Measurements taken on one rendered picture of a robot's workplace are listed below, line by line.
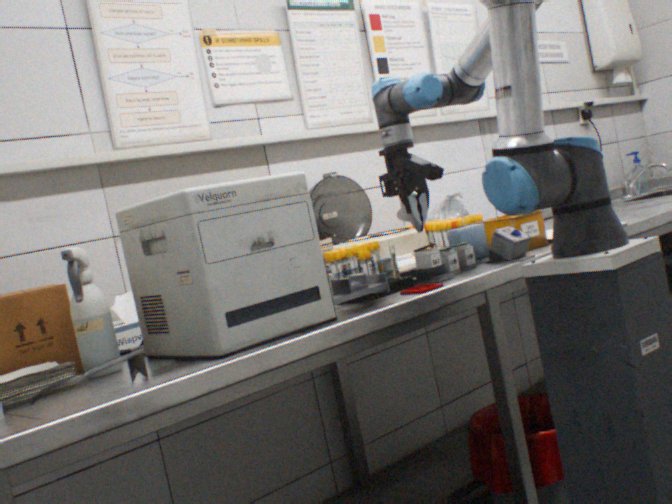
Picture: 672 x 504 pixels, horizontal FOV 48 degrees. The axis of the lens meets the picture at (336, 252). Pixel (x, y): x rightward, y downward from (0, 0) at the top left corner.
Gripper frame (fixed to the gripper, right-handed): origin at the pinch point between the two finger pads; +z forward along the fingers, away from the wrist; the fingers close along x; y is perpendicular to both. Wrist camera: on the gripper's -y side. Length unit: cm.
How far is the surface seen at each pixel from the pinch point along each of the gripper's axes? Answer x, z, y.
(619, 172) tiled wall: -207, 1, 56
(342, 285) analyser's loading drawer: 31.3, 7.6, -3.5
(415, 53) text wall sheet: -76, -56, 55
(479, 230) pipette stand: -25.4, 4.9, 3.3
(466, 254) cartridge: -12.7, 9.3, -1.2
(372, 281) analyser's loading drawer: 21.4, 8.8, -2.1
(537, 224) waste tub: -43.0, 6.9, -2.7
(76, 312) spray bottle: 79, 1, 16
